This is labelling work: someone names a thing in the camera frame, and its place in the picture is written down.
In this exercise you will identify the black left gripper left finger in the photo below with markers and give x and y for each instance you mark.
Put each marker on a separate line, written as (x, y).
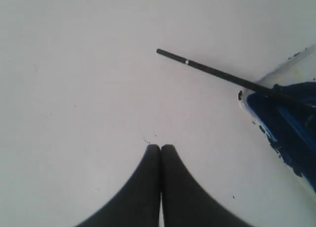
(137, 204)

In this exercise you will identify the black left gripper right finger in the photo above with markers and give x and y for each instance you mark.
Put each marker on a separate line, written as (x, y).
(185, 203)

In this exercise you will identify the black paintbrush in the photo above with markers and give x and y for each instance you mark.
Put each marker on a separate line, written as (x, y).
(231, 78)

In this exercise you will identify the white paint tray blue paint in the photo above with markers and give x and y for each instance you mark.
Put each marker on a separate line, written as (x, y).
(291, 132)

